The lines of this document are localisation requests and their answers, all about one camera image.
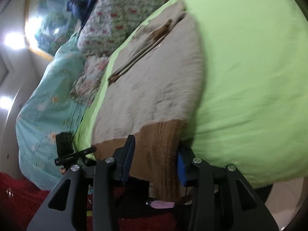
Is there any person's left hand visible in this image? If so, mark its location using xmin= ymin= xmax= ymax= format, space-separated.
xmin=60 ymin=167 xmax=66 ymax=175

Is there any red rose floral quilt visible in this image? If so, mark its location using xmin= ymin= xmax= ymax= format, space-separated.
xmin=77 ymin=0 xmax=169 ymax=56

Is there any gold framed landscape painting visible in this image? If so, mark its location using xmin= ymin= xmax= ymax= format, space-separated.
xmin=24 ymin=0 xmax=80 ymax=60

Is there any red knit sleeve striped cuff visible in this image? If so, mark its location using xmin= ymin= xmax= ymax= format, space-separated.
xmin=1 ymin=173 xmax=49 ymax=230

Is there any lime green bed sheet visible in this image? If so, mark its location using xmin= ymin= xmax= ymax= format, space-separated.
xmin=74 ymin=0 xmax=307 ymax=187

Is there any beige knit sweater brown trim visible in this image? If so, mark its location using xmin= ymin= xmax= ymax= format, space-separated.
xmin=91 ymin=0 xmax=204 ymax=202

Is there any pink floral pillow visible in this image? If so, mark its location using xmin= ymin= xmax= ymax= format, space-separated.
xmin=70 ymin=55 xmax=109 ymax=107

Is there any teal floral duvet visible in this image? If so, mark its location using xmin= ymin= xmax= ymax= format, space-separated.
xmin=16 ymin=33 xmax=86 ymax=190

